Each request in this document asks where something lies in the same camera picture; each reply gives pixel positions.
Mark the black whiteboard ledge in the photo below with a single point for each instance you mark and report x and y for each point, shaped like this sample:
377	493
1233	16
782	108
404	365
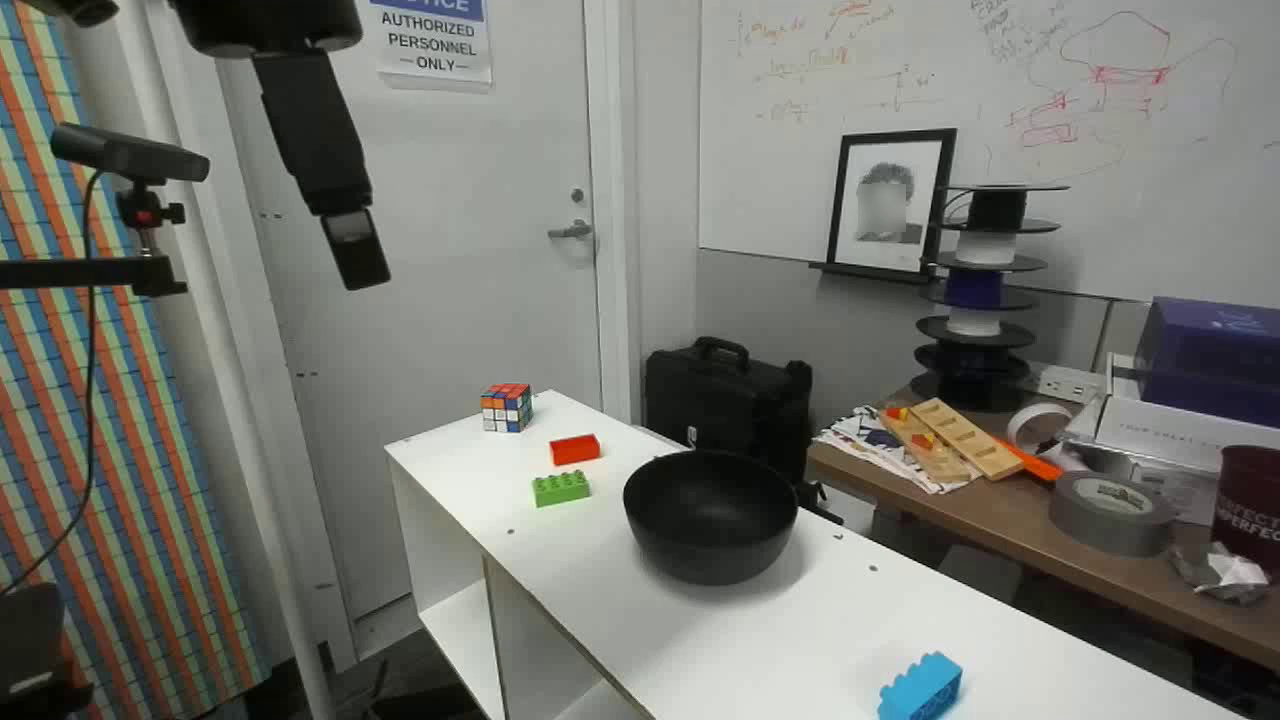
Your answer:
854	273

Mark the white cardboard box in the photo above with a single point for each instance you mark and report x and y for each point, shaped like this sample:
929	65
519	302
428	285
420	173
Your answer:
1175	435

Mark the rubik's cube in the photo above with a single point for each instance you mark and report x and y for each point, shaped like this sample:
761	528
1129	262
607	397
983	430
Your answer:
507	411

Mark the white tape roll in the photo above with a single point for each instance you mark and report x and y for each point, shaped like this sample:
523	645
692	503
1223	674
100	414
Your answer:
1038	427

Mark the black camera on stand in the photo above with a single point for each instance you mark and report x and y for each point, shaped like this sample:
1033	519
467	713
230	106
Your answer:
125	152

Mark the orange tool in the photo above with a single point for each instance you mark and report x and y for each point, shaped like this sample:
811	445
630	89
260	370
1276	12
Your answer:
1038	466

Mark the authorized personnel door sign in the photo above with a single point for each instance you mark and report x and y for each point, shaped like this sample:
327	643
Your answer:
434	41

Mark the blue toy brick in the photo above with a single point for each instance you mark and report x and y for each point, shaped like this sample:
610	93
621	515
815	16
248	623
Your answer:
923	691

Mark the grey duct tape roll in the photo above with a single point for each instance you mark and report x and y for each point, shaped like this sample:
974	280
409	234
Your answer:
1113	515

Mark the magazine pile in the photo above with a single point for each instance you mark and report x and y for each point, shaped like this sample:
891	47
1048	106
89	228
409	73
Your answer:
862	445

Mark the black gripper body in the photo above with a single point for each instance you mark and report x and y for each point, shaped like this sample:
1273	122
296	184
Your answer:
264	26

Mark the black framed portrait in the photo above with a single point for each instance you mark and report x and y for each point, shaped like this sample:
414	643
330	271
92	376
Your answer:
884	200

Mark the maroon cup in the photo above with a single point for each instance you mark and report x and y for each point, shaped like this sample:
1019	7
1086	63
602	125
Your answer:
1248	504

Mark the purple box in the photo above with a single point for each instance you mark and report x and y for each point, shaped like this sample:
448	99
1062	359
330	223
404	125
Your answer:
1212	361

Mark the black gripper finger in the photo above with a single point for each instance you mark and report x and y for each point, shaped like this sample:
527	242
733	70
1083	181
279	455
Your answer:
327	160

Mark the whiteboard with scribbles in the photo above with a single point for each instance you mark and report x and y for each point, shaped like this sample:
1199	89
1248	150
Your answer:
1041	160

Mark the red toy brick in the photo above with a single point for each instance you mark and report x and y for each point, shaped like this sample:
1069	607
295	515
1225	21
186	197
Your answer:
572	449

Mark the colourful striped panel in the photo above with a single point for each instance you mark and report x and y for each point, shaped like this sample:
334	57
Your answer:
92	504

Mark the crumpled foil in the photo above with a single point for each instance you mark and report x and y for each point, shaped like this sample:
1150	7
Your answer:
1225	577

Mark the white shelf cabinet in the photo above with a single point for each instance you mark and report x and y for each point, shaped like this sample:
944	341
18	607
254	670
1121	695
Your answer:
454	563

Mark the dark blurred object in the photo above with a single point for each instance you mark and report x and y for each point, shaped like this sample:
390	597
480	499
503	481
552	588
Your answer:
32	653

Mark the wooden desk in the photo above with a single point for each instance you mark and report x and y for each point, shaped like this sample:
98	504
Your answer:
1067	545

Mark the black hard case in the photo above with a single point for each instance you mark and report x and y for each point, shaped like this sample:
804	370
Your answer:
724	406

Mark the stack of filament spools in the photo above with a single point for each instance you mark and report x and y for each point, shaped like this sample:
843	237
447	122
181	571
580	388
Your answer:
983	347

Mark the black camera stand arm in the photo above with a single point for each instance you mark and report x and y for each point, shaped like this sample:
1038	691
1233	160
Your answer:
92	273

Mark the green toy brick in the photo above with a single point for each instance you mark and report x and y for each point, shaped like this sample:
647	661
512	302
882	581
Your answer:
563	490

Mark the black bowl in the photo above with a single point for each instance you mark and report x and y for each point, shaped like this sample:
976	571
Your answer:
706	524

